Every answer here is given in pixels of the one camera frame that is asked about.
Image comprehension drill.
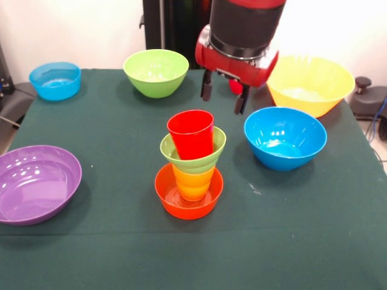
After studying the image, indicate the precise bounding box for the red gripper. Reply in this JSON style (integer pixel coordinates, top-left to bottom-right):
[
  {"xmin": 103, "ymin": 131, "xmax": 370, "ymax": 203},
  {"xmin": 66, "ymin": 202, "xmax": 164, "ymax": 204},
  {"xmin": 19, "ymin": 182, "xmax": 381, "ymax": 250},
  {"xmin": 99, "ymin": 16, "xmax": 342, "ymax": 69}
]
[{"xmin": 195, "ymin": 24, "xmax": 280, "ymax": 116}]

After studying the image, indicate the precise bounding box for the red plastic cup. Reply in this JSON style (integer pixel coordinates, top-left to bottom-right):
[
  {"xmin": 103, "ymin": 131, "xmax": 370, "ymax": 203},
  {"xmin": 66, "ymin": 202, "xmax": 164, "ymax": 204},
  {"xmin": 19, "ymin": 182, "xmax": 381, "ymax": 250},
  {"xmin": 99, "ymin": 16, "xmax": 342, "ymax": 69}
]
[{"xmin": 166, "ymin": 109, "xmax": 215, "ymax": 161}]

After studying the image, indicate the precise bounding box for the small green ribbed bowl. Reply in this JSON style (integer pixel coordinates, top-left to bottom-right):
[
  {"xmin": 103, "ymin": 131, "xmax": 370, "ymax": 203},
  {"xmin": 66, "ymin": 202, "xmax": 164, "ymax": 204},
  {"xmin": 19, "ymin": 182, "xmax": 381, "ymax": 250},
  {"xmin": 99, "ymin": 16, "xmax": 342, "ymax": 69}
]
[{"xmin": 159, "ymin": 126, "xmax": 227, "ymax": 175}]

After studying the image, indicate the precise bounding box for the large green plastic bowl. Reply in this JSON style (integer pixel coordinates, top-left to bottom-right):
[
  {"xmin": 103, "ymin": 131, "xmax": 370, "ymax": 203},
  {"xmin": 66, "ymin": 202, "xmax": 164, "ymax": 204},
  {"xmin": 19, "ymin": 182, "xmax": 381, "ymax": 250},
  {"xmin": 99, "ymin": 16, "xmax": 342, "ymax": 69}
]
[{"xmin": 123, "ymin": 49, "xmax": 190, "ymax": 99}]

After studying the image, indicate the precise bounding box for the orange plastic cup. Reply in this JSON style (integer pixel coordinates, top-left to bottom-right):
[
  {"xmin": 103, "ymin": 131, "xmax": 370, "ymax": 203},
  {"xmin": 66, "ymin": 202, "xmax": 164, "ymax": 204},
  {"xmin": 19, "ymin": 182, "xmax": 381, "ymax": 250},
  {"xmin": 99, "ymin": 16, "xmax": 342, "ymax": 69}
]
[{"xmin": 171, "ymin": 163, "xmax": 216, "ymax": 202}]

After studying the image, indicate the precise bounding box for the orange plastic bowl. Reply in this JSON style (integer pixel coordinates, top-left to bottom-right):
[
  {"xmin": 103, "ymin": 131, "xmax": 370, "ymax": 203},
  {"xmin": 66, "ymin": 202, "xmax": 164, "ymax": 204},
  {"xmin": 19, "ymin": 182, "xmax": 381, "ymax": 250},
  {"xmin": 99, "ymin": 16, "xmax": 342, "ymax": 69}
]
[{"xmin": 154, "ymin": 163, "xmax": 224, "ymax": 221}]

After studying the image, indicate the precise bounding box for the small blue plastic bowl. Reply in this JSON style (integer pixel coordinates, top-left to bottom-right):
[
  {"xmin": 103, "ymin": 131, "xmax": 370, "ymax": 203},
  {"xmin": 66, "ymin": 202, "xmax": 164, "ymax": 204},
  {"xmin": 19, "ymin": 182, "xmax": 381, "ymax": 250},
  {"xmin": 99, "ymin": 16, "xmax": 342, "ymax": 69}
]
[{"xmin": 28, "ymin": 62, "xmax": 82, "ymax": 102}]

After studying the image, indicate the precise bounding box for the purple plastic bowl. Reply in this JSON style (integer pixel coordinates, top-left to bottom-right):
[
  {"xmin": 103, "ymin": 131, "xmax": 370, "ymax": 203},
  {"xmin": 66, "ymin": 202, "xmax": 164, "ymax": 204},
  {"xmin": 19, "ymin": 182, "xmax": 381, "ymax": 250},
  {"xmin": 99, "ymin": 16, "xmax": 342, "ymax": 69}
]
[{"xmin": 0, "ymin": 144, "xmax": 83, "ymax": 227}]

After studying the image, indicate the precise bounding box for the large blue plastic bowl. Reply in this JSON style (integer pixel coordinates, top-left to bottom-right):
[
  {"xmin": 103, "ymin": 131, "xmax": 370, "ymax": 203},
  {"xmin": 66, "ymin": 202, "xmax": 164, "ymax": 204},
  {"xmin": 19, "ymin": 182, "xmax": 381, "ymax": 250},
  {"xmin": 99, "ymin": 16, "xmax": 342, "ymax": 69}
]
[{"xmin": 243, "ymin": 106, "xmax": 328, "ymax": 172}]

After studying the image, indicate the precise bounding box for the yellow plastic bowl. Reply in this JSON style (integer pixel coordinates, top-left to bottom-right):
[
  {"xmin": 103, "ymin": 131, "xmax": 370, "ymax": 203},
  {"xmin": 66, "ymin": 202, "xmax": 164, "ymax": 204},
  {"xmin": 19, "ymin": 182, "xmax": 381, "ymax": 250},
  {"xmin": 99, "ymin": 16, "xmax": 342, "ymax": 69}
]
[{"xmin": 265, "ymin": 54, "xmax": 356, "ymax": 118}]

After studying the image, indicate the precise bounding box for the grey base with black knob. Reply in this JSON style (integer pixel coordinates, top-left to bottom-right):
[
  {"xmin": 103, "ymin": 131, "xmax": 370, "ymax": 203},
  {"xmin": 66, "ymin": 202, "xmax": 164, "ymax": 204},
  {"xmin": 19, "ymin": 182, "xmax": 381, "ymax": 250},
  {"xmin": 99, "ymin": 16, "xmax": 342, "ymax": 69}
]
[{"xmin": 350, "ymin": 76, "xmax": 387, "ymax": 121}]

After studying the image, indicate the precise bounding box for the dark green tablecloth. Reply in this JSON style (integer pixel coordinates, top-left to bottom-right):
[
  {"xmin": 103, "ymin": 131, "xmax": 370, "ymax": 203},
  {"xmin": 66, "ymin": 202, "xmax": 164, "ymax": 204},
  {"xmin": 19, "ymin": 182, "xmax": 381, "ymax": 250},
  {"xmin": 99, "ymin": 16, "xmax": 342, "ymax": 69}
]
[{"xmin": 0, "ymin": 68, "xmax": 387, "ymax": 290}]

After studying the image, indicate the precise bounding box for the grey machine base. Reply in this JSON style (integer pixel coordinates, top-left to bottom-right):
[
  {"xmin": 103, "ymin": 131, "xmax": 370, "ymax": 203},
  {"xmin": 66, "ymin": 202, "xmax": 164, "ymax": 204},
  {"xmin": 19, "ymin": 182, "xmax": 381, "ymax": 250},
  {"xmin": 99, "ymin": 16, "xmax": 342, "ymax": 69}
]
[{"xmin": 0, "ymin": 81, "xmax": 39, "ymax": 127}]

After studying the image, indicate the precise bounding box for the black equipment rack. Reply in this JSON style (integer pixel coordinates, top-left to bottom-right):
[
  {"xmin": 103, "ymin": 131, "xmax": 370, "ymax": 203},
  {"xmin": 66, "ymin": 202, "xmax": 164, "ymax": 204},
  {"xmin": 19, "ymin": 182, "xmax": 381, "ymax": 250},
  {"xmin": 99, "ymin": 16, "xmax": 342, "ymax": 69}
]
[{"xmin": 0, "ymin": 42, "xmax": 16, "ymax": 102}]

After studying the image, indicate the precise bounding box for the blue cable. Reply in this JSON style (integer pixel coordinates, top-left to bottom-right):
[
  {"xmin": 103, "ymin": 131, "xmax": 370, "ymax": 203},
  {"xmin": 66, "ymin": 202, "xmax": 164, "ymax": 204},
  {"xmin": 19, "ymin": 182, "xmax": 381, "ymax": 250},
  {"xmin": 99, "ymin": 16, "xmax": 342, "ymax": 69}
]
[{"xmin": 366, "ymin": 95, "xmax": 387, "ymax": 143}]

